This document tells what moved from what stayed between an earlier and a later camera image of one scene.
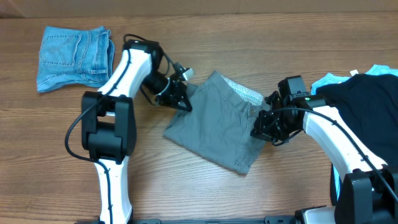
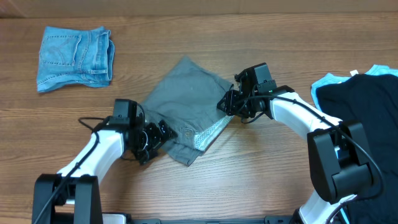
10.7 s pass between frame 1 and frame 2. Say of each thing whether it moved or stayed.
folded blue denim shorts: stayed
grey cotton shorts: moved
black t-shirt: stayed
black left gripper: moved
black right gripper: moved
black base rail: stayed
